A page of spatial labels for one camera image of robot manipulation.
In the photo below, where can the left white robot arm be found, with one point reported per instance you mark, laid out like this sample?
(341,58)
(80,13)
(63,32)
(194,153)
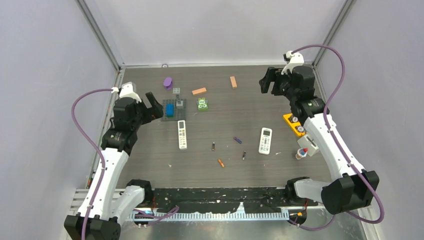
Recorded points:
(100,217)

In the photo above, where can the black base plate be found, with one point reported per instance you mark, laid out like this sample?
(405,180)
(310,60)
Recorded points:
(224,200)

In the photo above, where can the orange wooden block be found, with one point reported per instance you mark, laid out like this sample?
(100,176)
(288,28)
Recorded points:
(199,91)
(233,82)

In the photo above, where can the blue lego brick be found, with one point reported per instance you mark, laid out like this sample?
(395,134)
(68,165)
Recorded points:
(170,110)

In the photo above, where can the purple blue AAA battery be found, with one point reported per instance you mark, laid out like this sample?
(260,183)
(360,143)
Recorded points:
(237,140)

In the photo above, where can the grey lego tower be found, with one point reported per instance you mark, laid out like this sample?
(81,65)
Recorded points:
(179,103)

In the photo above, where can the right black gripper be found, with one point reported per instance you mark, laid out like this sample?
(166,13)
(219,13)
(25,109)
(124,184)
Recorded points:
(273,75)

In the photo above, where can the green owl toy block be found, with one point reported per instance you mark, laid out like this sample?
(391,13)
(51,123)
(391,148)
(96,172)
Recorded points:
(202,104)

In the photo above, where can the orange wooden block right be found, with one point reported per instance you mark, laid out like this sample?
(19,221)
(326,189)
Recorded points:
(233,82)

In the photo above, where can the orange wooden block left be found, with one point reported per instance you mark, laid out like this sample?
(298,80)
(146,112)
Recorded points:
(199,91)

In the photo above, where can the purple plastic piece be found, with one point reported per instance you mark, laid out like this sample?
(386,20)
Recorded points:
(168,83)

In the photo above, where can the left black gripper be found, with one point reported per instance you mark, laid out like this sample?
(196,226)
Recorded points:
(152,113)

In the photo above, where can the grey lego baseplate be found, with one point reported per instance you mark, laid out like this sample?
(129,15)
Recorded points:
(179,113)

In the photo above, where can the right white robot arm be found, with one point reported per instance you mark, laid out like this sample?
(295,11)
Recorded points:
(351,185)

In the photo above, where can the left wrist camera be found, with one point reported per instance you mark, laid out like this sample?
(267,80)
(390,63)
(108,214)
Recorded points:
(127,90)

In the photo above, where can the white metronome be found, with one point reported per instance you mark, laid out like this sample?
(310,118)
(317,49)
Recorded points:
(307,142)

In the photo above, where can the white remote control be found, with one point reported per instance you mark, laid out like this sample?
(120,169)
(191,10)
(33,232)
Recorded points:
(182,135)
(265,141)

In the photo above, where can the small glue bottle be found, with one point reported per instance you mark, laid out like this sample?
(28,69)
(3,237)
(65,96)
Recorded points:
(301,153)

